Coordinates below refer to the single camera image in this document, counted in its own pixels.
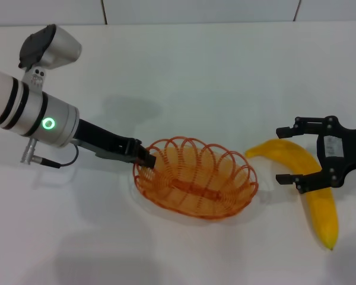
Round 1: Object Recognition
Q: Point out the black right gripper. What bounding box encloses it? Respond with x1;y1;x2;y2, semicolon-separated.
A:
275;115;356;195

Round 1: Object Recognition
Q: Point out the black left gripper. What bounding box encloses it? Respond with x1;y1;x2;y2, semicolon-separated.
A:
74;118;157;169

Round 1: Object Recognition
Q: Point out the orange woven plastic basket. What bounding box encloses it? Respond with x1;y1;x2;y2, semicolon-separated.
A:
132;135;259;220

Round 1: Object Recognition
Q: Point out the yellow banana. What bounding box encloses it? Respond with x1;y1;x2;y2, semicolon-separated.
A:
244;138;340;251

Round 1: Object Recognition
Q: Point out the grey left wrist bracket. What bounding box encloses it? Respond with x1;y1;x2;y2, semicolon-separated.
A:
70;138;131;163

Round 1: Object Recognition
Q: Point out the black cable silver connector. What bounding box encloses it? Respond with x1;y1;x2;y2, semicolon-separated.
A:
20;138;80;169

